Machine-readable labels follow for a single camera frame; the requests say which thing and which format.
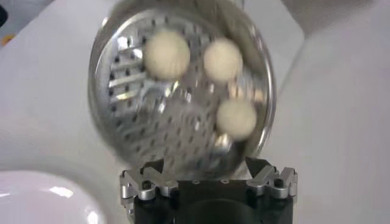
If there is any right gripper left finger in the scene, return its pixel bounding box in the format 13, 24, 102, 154
119, 160, 180, 224

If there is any white round plate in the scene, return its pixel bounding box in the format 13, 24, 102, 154
0, 170, 107, 224

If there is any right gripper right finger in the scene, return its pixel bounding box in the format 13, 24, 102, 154
245, 156, 299, 204

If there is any white steamed baozi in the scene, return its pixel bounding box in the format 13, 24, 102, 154
143, 29, 191, 80
203, 37, 244, 83
215, 97, 258, 141

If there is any stainless steel steamer basket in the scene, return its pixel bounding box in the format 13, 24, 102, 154
87, 0, 277, 180

